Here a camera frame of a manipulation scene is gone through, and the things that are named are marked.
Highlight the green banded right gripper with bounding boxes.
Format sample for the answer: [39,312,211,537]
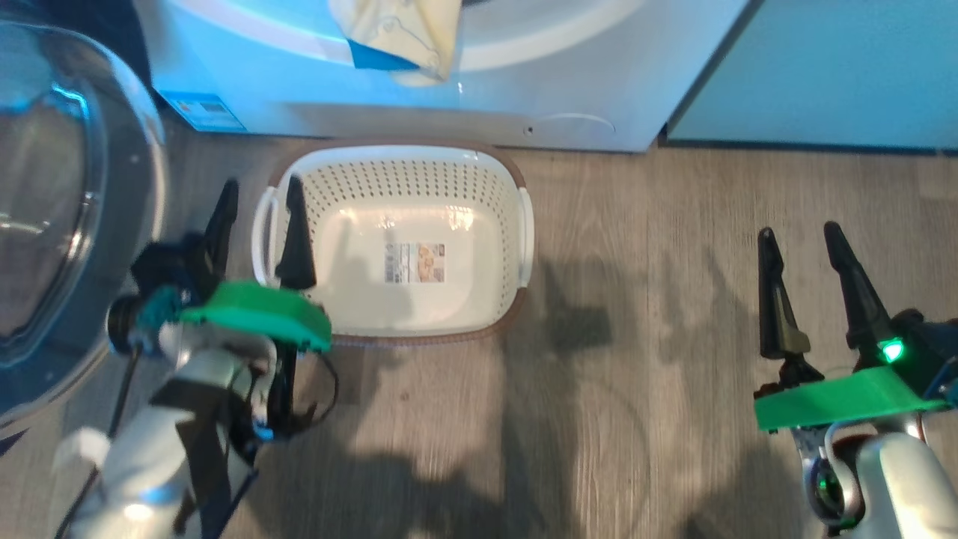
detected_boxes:
[754,221,948,432]

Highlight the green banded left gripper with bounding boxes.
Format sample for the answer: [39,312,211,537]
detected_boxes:
[180,174,334,442]

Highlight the round glass washing machine door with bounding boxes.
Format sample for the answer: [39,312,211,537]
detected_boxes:
[0,19,169,450]

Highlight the cream garment with blue trim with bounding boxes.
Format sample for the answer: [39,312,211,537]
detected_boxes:
[328,0,463,87]

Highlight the white perforated laundry basket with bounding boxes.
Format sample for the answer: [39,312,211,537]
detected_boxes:
[251,138,536,347]

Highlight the pale green cabinet door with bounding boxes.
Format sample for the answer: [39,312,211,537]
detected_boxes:
[666,0,958,150]

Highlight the white front-load washing machine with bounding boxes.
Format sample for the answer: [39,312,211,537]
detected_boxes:
[135,0,753,154]

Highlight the blue energy label sticker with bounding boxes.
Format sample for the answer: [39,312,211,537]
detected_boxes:
[157,90,248,133]

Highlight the paper product label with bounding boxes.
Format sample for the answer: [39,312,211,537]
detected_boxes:
[384,242,447,285]

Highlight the dark grey cabinet plinth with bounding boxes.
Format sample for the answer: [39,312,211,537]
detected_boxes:
[659,127,958,158]

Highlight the round white filter cover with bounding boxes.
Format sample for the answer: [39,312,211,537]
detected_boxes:
[524,112,616,140]

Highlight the black cable with teal plug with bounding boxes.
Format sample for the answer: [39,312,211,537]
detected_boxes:
[52,288,184,539]

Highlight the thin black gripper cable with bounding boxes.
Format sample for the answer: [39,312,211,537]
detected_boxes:
[288,350,339,439]

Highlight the white cable tie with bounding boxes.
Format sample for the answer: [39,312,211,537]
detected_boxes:
[52,428,112,471]

